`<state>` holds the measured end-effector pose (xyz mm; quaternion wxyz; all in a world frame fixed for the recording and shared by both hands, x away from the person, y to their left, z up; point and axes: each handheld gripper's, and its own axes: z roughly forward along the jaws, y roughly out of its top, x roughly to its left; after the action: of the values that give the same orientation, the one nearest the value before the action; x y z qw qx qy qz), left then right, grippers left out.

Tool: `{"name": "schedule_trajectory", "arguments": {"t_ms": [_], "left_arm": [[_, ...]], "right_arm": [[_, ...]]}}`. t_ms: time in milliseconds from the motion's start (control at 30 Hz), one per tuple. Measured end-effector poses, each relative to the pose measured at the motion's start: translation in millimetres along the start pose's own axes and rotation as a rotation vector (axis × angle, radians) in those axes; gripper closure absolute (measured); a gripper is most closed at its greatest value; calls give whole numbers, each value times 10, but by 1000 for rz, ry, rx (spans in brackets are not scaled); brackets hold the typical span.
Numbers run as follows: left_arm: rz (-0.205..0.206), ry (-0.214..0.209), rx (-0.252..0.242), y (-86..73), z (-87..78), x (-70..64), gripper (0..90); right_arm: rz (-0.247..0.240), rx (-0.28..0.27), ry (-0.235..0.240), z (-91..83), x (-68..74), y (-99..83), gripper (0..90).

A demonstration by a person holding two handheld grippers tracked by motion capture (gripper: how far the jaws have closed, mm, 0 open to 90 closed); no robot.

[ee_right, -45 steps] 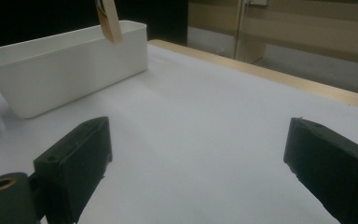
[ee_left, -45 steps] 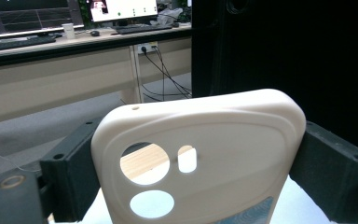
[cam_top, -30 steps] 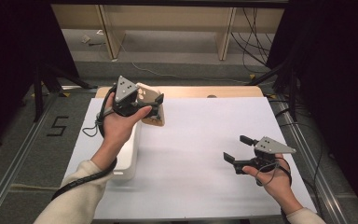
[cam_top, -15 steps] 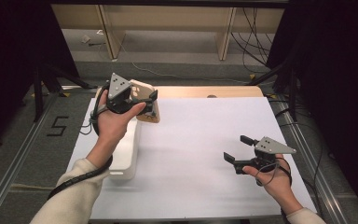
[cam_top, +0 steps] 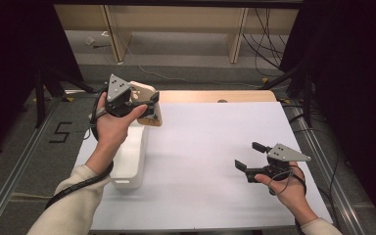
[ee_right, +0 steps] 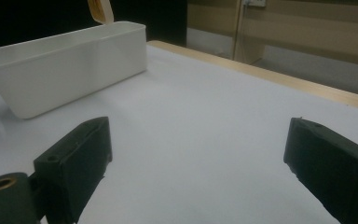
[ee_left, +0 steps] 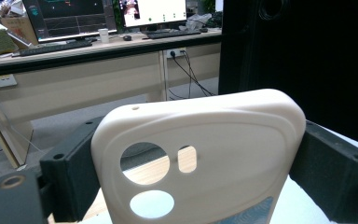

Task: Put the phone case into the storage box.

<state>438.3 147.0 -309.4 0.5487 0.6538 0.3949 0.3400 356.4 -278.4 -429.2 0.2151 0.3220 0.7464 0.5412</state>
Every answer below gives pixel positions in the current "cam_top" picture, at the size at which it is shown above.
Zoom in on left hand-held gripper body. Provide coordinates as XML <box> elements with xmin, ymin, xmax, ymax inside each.
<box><xmin>105</xmin><ymin>73</ymin><xmax>145</xmax><ymax>118</ymax></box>

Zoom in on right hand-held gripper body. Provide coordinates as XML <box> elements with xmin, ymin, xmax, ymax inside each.
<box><xmin>265</xmin><ymin>143</ymin><xmax>312</xmax><ymax>181</ymax></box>

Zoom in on white plastic bin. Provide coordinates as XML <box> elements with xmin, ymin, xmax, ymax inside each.
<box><xmin>109</xmin><ymin>123</ymin><xmax>150</xmax><ymax>191</ymax></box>

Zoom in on person's right hand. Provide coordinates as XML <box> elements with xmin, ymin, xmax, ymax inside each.
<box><xmin>254</xmin><ymin>161</ymin><xmax>319</xmax><ymax>226</ymax></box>

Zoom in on person's left hand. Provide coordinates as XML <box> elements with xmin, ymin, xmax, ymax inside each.
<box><xmin>95</xmin><ymin>91</ymin><xmax>149</xmax><ymax>155</ymax></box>

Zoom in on white table sheet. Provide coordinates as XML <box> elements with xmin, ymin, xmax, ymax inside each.
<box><xmin>73</xmin><ymin>101</ymin><xmax>334</xmax><ymax>232</ymax></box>

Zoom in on black metal stand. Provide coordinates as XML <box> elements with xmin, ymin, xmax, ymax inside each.
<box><xmin>258</xmin><ymin>61</ymin><xmax>315</xmax><ymax>129</ymax></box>
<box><xmin>33</xmin><ymin>64</ymin><xmax>104</xmax><ymax>129</ymax></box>

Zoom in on light wooden shelf unit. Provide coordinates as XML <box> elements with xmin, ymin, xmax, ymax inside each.
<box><xmin>53</xmin><ymin>3</ymin><xmax>300</xmax><ymax>65</ymax></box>

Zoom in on black curtain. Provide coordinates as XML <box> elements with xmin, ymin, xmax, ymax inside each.
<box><xmin>0</xmin><ymin>0</ymin><xmax>83</xmax><ymax>159</ymax></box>
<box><xmin>279</xmin><ymin>0</ymin><xmax>376</xmax><ymax>227</ymax></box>

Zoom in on right hand-held gripper cable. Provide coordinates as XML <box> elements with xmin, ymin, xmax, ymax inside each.
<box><xmin>267</xmin><ymin>164</ymin><xmax>308</xmax><ymax>197</ymax></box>

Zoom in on hand-held gripper cable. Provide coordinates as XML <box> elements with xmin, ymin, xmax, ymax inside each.
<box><xmin>267</xmin><ymin>164</ymin><xmax>308</xmax><ymax>197</ymax></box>
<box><xmin>44</xmin><ymin>85</ymin><xmax>116</xmax><ymax>211</ymax></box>

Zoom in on black floor cables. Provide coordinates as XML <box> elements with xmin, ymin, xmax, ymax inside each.
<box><xmin>281</xmin><ymin>102</ymin><xmax>345</xmax><ymax>235</ymax></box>

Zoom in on aluminium floor rail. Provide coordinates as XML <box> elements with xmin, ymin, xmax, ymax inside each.
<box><xmin>290</xmin><ymin>105</ymin><xmax>361</xmax><ymax>235</ymax></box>
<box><xmin>0</xmin><ymin>96</ymin><xmax>63</xmax><ymax>235</ymax></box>

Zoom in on left hand-held gripper cable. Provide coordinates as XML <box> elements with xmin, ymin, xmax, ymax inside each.
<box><xmin>44</xmin><ymin>85</ymin><xmax>116</xmax><ymax>211</ymax></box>

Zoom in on hanging black cables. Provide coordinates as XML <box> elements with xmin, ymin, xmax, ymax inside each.
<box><xmin>241</xmin><ymin>7</ymin><xmax>289</xmax><ymax>78</ymax></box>

